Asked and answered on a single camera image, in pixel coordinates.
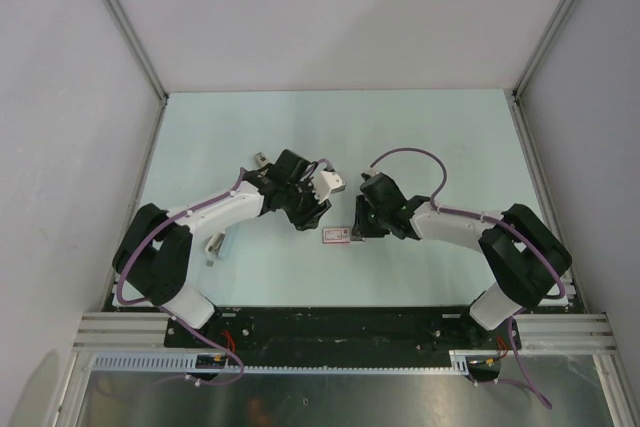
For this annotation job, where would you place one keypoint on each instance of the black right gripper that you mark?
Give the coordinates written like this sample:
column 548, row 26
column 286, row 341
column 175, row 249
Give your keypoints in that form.
column 361, row 228

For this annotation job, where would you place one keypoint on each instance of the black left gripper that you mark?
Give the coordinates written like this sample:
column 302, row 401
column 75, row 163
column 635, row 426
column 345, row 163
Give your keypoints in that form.
column 310, row 218

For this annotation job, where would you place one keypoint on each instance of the beige black small stapler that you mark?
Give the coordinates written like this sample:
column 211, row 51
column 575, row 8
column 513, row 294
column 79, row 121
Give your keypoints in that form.
column 262, row 161

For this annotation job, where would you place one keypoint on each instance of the red staple box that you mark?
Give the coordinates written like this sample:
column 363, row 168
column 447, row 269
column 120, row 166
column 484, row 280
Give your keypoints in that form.
column 340, row 235

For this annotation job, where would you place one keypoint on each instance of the light blue white stapler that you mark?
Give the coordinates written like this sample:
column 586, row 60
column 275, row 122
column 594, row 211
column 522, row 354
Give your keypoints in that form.
column 220, row 245

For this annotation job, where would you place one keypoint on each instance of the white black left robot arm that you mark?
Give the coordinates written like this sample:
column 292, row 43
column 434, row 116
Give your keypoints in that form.
column 154, row 255

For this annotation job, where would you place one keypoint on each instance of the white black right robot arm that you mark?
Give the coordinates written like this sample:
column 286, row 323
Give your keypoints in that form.
column 526, row 259

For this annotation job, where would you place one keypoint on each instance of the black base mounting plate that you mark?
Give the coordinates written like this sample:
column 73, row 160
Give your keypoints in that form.
column 245, row 328

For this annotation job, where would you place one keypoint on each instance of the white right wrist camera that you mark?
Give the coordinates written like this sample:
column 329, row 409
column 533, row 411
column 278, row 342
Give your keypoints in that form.
column 369, row 174

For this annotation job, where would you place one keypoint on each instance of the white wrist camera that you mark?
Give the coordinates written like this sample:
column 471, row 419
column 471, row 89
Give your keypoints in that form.
column 369, row 174
column 326, row 183

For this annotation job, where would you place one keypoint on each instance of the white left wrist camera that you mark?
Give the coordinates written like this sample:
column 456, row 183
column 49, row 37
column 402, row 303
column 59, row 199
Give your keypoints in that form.
column 326, row 183

